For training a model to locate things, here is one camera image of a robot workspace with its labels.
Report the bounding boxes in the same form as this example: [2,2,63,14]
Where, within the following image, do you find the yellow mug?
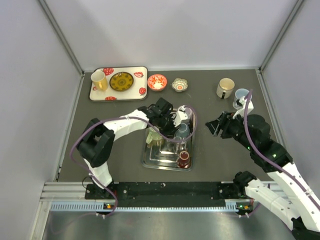
[90,70,108,91]

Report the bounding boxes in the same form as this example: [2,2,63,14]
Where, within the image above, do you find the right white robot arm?
[205,111,320,240]

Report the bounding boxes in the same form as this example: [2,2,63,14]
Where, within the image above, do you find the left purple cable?
[69,104,198,216]

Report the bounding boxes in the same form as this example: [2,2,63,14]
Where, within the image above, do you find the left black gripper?
[156,113,181,139]

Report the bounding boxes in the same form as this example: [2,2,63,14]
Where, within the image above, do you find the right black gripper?
[205,110,255,151]

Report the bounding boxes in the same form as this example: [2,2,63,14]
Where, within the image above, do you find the small flower shaped bowl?
[171,78,189,93]

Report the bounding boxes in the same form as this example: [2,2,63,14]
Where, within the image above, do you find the lilac mug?
[184,105,194,123]

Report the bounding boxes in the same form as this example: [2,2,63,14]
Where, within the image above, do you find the yellow patterned plate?
[109,71,134,92]

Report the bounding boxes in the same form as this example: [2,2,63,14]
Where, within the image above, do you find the metal tray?
[142,113,196,172]

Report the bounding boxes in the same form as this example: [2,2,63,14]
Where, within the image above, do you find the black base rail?
[84,181,251,206]

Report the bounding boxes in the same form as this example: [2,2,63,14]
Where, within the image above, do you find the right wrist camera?
[232,96,254,119]

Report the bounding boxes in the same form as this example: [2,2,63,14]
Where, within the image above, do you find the red patterned bowl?
[147,74,168,92]

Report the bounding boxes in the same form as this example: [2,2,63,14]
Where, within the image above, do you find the dark red brown mug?
[177,150,191,169]

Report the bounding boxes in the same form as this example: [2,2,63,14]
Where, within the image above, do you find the cream speckled mug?
[216,78,235,99]

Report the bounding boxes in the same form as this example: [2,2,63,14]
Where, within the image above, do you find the strawberry pattern tray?
[89,66,148,102]

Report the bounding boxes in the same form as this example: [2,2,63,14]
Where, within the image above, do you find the pale blue footed mug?
[232,88,249,110]

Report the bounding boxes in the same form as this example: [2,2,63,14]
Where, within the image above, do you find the grey blue mug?
[173,123,190,144]

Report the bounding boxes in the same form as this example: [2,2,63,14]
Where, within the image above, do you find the grey cable duct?
[50,199,254,214]

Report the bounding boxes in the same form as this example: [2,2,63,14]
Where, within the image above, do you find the light green mug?
[145,127,164,146]

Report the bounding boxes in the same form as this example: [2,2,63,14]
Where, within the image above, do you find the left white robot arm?
[76,97,189,199]

